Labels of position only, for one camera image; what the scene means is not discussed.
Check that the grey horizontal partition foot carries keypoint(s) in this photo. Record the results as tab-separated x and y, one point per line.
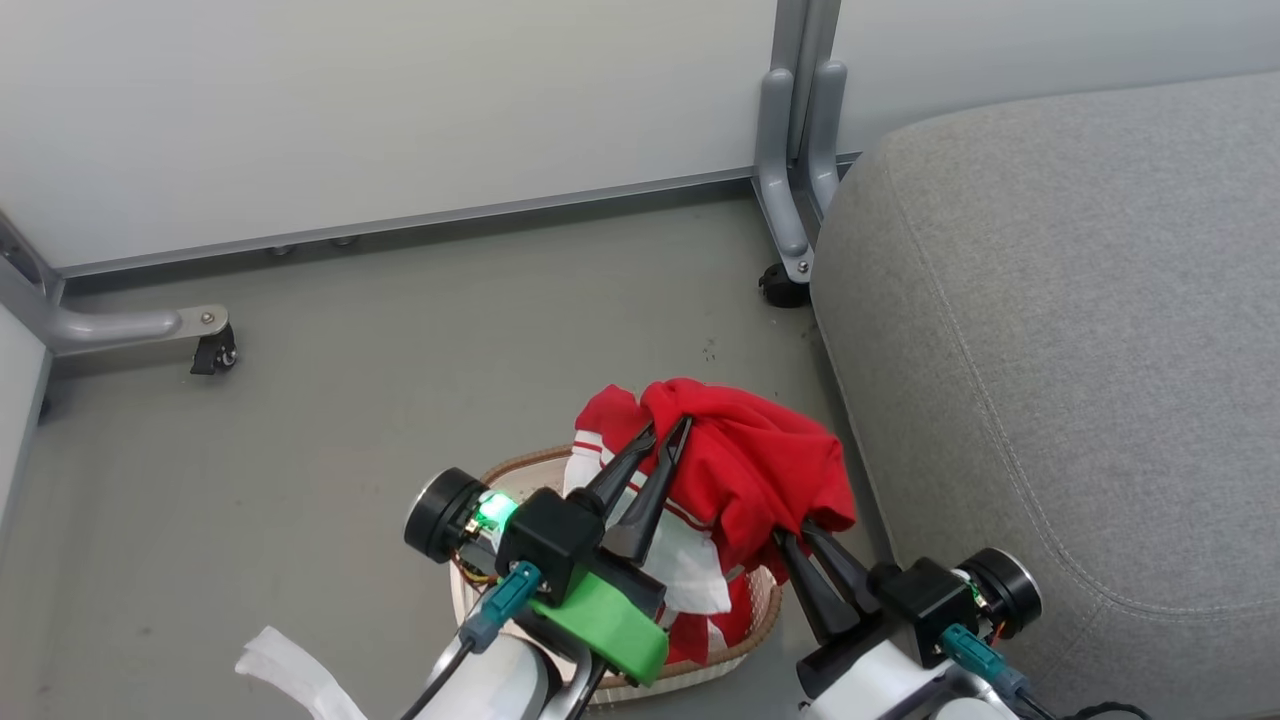
110	325

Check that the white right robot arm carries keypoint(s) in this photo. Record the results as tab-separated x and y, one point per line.
880	695

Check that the black caster wheel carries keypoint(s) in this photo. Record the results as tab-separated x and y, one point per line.
783	287
213	352

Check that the white cloth strip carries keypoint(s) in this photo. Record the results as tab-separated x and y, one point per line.
295	668

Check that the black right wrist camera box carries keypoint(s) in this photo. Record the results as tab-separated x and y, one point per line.
925	605

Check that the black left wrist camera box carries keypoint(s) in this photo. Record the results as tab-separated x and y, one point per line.
550	540

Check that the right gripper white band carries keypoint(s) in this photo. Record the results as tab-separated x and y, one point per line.
1003	592

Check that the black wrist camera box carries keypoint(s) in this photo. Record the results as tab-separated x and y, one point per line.
925	605
550	540

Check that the white garment with red stripes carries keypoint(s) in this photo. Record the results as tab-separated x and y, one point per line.
690	565

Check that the grey partition base rail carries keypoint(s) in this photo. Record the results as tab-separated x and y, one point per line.
450	218

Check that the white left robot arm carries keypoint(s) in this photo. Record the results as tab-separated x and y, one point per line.
500	685

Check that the woven laundry basket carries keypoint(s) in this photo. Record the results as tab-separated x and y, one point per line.
765	605

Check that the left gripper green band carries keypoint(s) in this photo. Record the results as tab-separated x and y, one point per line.
610	625

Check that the grey fabric sofa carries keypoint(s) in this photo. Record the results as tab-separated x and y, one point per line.
1080	350

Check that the red shirt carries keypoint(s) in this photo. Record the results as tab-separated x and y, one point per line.
760	460

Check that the grey upright partition post foot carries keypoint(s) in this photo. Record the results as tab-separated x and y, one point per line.
790	130

